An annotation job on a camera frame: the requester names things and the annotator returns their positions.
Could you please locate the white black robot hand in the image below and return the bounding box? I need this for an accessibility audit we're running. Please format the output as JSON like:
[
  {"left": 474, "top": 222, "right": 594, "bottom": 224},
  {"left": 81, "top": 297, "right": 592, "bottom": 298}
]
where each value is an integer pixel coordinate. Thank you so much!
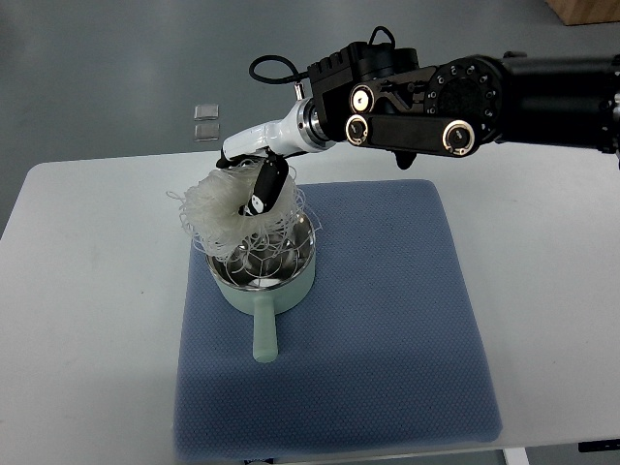
[{"left": 216, "top": 116, "right": 315, "bottom": 216}]

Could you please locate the white vermicelli bundle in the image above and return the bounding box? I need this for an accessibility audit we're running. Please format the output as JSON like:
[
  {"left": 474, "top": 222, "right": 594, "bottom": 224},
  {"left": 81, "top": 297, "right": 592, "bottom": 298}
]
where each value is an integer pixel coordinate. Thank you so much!
[{"left": 167, "top": 161, "right": 315, "bottom": 263}]

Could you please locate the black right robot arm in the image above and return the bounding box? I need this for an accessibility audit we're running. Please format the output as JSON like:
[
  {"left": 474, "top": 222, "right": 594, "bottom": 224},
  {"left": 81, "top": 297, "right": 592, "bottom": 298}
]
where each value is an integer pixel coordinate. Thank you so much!
[{"left": 217, "top": 41, "right": 619, "bottom": 216}]

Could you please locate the mint green steel pot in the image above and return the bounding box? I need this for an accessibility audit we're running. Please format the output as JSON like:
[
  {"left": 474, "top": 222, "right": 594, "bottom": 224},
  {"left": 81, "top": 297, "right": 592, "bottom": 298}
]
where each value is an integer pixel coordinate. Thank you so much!
[{"left": 206, "top": 213, "right": 316, "bottom": 363}]

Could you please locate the upper metal floor plate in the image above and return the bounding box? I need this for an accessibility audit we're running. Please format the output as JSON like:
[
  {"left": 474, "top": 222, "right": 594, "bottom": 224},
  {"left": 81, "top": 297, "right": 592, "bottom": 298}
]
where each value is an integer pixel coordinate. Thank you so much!
[{"left": 194, "top": 104, "right": 219, "bottom": 121}]

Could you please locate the blue textured mat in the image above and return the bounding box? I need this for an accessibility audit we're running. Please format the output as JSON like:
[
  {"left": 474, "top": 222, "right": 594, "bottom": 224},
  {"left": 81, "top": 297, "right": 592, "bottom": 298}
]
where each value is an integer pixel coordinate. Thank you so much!
[{"left": 174, "top": 180, "right": 502, "bottom": 462}]

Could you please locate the wooden box corner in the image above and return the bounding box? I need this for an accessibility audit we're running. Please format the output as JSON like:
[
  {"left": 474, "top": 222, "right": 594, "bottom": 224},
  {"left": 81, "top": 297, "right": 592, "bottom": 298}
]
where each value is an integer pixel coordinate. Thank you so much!
[{"left": 545, "top": 0, "right": 620, "bottom": 26}]

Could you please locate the wire steaming rack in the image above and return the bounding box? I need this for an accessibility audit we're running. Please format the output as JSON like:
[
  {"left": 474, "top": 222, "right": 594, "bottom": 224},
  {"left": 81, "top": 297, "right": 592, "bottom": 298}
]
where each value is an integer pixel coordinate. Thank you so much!
[{"left": 224, "top": 240, "right": 303, "bottom": 288}]

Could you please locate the black cable loop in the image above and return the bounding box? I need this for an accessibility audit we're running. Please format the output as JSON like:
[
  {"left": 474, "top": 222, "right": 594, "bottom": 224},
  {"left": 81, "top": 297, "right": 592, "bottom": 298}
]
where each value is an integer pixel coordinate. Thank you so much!
[{"left": 248, "top": 54, "right": 311, "bottom": 98}]

